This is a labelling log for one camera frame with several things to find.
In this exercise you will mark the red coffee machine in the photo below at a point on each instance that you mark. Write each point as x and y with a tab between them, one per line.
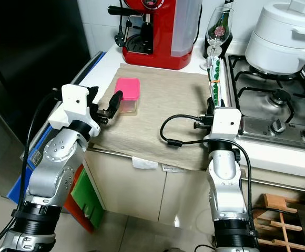
160	34

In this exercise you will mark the pink lidded food container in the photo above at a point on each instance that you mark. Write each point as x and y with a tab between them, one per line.
129	89

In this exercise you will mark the tall black fridge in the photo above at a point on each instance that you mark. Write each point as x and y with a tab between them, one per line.
31	68

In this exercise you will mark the beige linen counter cloth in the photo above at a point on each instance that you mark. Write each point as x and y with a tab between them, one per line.
168	102

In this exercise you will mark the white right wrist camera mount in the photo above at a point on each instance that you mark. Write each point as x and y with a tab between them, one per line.
225	126

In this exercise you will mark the wooden wine rack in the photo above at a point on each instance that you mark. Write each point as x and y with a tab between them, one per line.
278	226

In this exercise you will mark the steel gas stove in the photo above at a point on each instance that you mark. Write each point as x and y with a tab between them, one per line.
273	105

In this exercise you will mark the printed white cloth label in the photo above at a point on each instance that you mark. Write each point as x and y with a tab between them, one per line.
172	168

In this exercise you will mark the green folder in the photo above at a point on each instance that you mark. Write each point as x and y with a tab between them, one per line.
89	202

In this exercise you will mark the white kitchen cabinet unit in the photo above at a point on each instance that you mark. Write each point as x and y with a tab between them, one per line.
131	194

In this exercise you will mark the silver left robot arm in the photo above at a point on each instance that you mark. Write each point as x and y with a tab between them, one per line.
55	157

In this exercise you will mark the red folder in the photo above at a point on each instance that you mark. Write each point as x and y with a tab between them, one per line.
74	202

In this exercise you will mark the white cooking pot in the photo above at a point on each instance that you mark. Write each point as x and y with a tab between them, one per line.
284	39

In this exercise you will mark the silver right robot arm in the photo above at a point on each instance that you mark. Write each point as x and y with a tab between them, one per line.
229	199

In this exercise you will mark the clear wine glass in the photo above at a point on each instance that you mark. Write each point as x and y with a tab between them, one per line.
218	29

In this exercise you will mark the green white tall packet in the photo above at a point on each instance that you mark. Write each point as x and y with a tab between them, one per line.
215	79

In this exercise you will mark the blue flat board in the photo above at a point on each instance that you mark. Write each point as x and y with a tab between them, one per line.
16	191

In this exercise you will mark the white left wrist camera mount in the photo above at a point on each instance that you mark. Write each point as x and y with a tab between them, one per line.
76	105

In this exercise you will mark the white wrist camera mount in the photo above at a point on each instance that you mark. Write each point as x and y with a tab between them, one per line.
225	126
76	105

